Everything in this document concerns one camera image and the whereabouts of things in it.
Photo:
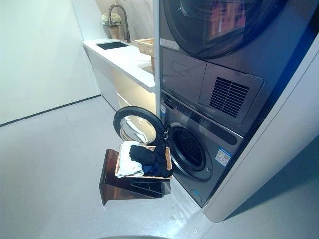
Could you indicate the wicker laundry basket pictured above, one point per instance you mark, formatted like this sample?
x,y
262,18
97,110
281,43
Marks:
x,y
168,154

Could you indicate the black garment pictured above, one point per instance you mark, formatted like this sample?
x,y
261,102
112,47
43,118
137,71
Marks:
x,y
144,154

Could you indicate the grey front-load washing machine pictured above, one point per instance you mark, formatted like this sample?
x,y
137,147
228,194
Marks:
x,y
224,139

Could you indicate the round black washer door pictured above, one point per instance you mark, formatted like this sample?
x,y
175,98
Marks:
x,y
132,129

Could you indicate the white garment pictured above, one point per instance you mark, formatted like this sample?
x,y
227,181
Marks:
x,y
127,159

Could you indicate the blue garment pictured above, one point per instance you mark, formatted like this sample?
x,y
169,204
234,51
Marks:
x,y
149,170

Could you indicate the grey stacked dryer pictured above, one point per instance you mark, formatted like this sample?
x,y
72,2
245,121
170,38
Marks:
x,y
187,74

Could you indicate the white counter unit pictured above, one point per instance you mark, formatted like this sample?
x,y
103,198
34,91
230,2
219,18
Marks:
x,y
119,59

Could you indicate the blue white energy label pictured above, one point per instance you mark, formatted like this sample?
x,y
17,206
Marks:
x,y
223,155

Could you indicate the wicker tray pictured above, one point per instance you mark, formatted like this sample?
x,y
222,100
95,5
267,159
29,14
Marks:
x,y
144,46

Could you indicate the dark rectangular sink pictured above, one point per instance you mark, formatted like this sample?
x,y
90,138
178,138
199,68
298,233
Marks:
x,y
112,45

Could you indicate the bronze arched faucet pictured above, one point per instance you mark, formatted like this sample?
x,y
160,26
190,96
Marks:
x,y
127,30

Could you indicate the potted white flowers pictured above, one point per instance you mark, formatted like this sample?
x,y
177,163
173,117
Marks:
x,y
112,20

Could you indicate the white appliance cabinet frame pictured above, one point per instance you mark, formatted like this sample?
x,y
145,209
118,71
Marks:
x,y
274,161

